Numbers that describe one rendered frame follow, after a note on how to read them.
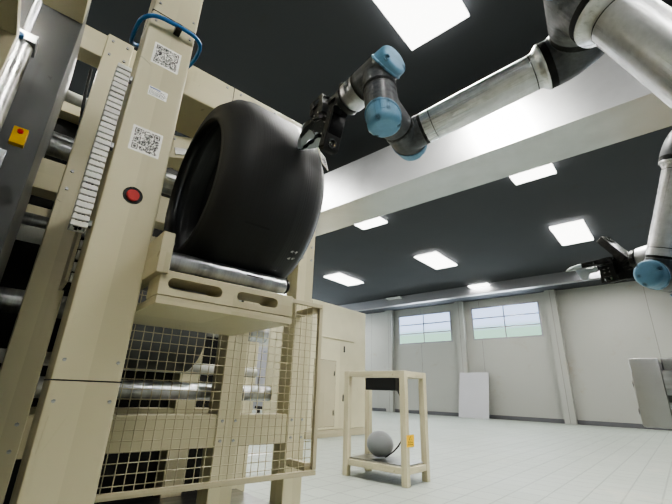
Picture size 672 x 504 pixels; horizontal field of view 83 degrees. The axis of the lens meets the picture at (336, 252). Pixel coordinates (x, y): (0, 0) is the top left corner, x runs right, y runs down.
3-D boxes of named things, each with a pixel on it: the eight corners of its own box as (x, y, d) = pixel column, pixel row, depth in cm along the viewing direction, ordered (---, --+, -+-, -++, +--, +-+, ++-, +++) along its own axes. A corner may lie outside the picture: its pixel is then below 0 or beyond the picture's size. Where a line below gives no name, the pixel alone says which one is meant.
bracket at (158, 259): (155, 271, 84) (164, 229, 87) (114, 299, 112) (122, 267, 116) (171, 274, 86) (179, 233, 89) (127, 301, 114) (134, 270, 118)
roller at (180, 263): (158, 270, 92) (164, 264, 89) (161, 253, 94) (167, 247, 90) (281, 296, 113) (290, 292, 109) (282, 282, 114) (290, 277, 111)
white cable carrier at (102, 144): (69, 223, 86) (118, 61, 103) (66, 230, 90) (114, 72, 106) (92, 229, 89) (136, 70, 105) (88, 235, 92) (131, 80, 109)
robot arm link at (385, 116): (414, 138, 85) (408, 101, 90) (393, 108, 77) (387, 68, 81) (383, 152, 89) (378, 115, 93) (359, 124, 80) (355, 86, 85)
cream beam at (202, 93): (171, 86, 138) (178, 55, 144) (150, 121, 157) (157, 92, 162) (307, 154, 175) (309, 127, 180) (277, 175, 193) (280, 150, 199)
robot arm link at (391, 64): (386, 62, 80) (381, 34, 83) (350, 95, 87) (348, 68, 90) (410, 81, 84) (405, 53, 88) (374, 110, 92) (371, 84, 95)
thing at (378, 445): (407, 488, 270) (404, 370, 298) (342, 475, 307) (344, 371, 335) (430, 481, 295) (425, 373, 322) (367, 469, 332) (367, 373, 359)
